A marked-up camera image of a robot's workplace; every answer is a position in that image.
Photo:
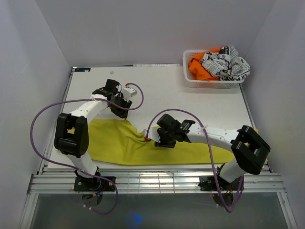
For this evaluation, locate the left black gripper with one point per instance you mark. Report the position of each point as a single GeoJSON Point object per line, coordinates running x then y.
{"type": "Point", "coordinates": [122, 113]}

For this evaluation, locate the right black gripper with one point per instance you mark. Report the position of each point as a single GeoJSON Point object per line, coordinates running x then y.
{"type": "Point", "coordinates": [162, 143]}

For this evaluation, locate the yellow-green trousers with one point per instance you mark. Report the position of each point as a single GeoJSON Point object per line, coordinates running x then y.
{"type": "Point", "coordinates": [118, 142]}

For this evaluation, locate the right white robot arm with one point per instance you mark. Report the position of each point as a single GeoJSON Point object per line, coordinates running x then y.
{"type": "Point", "coordinates": [249, 149]}

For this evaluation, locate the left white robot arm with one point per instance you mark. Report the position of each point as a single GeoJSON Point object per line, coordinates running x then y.
{"type": "Point", "coordinates": [72, 134]}

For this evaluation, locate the blue label sticker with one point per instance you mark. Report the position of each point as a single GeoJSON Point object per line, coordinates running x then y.
{"type": "Point", "coordinates": [82, 69]}

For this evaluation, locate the white plastic basket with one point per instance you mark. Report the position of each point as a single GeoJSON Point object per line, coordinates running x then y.
{"type": "Point", "coordinates": [193, 83]}

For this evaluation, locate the orange garment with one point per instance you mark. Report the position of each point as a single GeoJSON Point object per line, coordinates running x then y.
{"type": "Point", "coordinates": [197, 70]}

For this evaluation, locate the newspaper print garment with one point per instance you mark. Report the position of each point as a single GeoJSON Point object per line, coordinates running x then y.
{"type": "Point", "coordinates": [226, 64]}

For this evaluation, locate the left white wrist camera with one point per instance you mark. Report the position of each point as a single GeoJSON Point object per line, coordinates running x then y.
{"type": "Point", "coordinates": [129, 92]}

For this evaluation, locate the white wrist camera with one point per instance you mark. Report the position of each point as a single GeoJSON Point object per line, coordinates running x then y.
{"type": "Point", "coordinates": [129, 92]}
{"type": "Point", "coordinates": [151, 134]}

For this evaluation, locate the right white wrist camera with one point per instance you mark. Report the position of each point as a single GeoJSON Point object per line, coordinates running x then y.
{"type": "Point", "coordinates": [151, 134]}

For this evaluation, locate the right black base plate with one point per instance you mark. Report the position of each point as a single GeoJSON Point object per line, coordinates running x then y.
{"type": "Point", "coordinates": [208, 183]}

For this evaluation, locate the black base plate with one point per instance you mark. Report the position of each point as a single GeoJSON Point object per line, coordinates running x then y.
{"type": "Point", "coordinates": [107, 184]}
{"type": "Point", "coordinates": [208, 183]}

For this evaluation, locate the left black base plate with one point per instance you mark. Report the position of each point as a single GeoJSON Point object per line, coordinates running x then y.
{"type": "Point", "coordinates": [107, 184]}

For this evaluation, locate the aluminium rail frame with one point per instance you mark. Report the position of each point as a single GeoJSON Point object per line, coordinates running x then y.
{"type": "Point", "coordinates": [156, 179]}

